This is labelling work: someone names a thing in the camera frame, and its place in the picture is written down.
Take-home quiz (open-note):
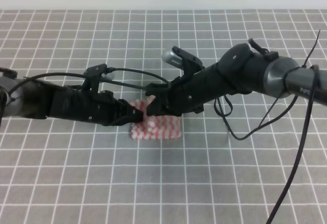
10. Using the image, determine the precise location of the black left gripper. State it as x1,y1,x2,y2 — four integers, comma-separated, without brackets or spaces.
48,88,144,126

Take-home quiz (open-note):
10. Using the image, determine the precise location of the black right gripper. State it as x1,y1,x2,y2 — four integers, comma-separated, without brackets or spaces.
146,70,220,117

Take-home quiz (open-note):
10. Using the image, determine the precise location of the pink white wavy towel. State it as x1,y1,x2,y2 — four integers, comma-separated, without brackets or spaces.
130,95,180,140

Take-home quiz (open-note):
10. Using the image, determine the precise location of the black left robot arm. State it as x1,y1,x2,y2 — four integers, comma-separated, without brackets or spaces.
1,64,144,126

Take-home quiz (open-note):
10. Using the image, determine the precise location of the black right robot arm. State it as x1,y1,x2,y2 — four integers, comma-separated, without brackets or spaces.
146,39,314,117

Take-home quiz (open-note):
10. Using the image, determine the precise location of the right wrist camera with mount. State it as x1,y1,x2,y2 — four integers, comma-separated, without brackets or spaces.
161,46,204,80

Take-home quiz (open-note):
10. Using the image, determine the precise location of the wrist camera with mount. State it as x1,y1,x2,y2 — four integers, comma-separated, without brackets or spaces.
161,46,204,80
81,63,114,92

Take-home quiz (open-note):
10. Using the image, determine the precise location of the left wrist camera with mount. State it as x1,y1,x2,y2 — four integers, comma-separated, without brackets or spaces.
81,63,114,92

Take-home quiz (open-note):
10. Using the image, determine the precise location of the black left camera cable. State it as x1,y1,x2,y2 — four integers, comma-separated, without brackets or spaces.
0,66,171,127

